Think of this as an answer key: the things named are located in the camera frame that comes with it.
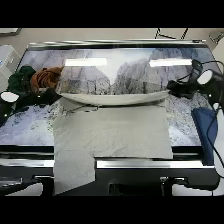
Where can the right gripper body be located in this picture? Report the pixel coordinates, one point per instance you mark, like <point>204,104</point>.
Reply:
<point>181,89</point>

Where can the grey garment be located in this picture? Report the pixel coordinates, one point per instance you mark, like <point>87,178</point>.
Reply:
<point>113,130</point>

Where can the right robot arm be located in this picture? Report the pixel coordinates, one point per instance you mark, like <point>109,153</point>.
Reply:
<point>213,85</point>

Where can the blue garment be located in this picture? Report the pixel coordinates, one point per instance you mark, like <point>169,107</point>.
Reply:
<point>204,133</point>

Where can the brown garment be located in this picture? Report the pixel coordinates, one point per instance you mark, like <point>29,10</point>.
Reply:
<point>46,77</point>

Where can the dark green garment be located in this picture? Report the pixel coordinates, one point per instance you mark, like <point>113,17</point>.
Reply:
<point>20,81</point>

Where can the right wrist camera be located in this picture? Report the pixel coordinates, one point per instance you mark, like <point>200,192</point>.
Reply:
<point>196,67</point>

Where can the silver frame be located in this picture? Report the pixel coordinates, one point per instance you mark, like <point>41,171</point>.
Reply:
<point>150,164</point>

